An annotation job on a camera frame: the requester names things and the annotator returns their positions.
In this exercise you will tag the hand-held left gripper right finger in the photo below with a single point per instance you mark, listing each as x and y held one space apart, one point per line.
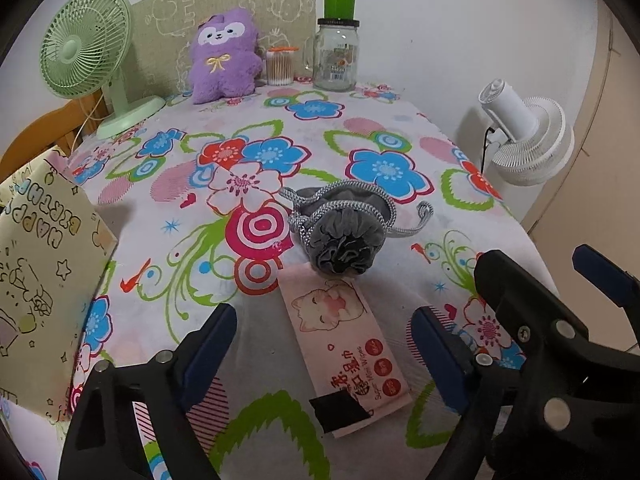
442 355

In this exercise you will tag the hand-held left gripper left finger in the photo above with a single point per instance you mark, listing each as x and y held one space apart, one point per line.
202 360

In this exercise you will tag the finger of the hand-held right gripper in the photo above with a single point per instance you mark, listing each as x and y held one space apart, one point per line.
605 272
520 305

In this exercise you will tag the pink wet wipes pack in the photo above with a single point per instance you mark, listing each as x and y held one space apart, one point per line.
345 340

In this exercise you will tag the yellow patterned paper box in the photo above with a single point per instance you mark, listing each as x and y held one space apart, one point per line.
45 270

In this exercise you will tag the beige wooden door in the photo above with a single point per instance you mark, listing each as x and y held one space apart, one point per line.
610 135

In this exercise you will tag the white clip fan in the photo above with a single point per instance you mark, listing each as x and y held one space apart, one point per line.
530 135

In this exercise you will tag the floral tablecloth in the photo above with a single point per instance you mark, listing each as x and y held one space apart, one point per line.
310 135

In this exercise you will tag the wooden chair back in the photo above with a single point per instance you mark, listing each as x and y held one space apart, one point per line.
30 135

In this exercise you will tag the purple plush toy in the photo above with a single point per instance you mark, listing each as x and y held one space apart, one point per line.
222 70

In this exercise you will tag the cotton swab container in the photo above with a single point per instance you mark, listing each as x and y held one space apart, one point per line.
281 67

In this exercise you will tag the glass jar with green lid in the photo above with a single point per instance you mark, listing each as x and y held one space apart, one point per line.
336 55

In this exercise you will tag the green desk fan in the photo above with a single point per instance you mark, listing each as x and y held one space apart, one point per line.
82 45

